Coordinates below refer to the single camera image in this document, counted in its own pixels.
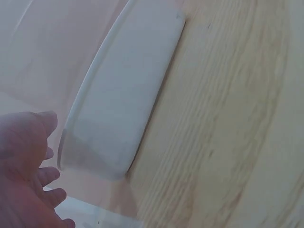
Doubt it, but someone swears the person's left hand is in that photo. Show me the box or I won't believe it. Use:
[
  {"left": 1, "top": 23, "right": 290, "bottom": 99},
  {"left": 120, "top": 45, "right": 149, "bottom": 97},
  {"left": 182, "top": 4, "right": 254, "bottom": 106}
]
[{"left": 0, "top": 111, "right": 76, "bottom": 228}]

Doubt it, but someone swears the white plastic tray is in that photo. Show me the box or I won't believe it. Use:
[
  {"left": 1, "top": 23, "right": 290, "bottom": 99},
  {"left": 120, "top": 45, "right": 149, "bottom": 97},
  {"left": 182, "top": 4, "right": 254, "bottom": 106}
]
[{"left": 56, "top": 10, "right": 187, "bottom": 182}]

